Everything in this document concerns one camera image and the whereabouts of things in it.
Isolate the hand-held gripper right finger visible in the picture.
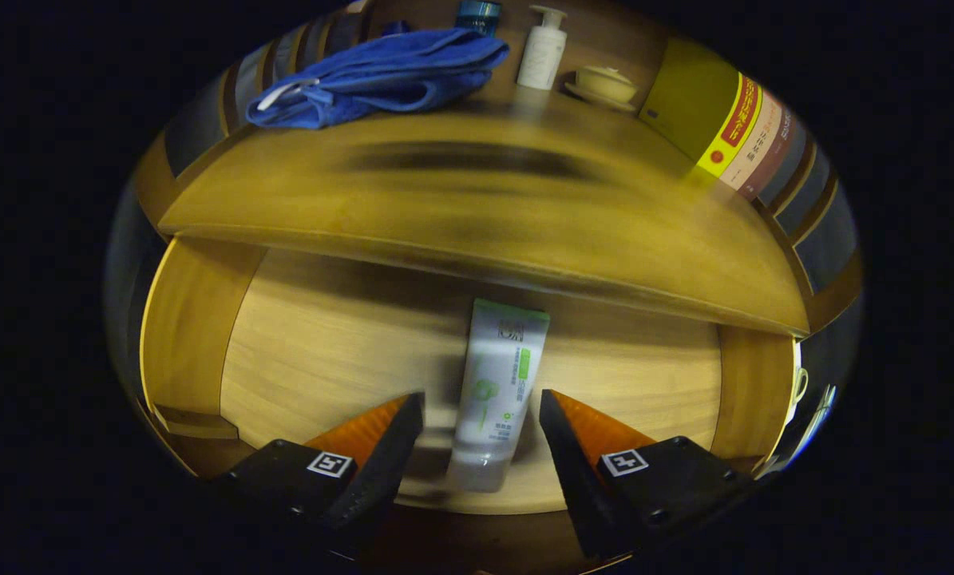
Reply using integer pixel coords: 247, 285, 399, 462
539, 389, 757, 561

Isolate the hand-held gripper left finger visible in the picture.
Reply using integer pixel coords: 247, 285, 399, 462
217, 391, 426, 560

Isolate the wooden drawer with black knob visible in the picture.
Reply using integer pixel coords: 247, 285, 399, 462
137, 236, 801, 520

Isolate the white and green tube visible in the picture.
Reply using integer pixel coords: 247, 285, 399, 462
445, 298, 552, 494

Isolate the wooden countertop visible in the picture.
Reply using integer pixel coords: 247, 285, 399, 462
157, 84, 813, 340

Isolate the wooden cabinet with slatted shelf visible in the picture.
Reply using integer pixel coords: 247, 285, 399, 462
109, 0, 865, 572

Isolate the black backdrop cloth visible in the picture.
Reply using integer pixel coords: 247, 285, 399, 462
105, 24, 861, 384

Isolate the brown book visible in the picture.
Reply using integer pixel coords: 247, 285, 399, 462
736, 108, 801, 202

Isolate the orange and white book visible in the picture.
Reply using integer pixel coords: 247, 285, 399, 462
718, 84, 785, 192

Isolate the blue folded towel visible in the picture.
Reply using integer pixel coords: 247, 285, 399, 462
245, 28, 511, 130

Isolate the beige lidded teacup with saucer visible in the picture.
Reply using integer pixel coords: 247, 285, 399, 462
564, 65, 639, 113

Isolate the yellow book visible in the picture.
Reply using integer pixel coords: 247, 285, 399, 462
639, 36, 763, 178

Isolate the white pump bottle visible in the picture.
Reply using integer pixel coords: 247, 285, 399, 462
517, 4, 569, 91

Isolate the teal cylindrical jar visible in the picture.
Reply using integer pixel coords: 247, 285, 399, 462
455, 0, 503, 37

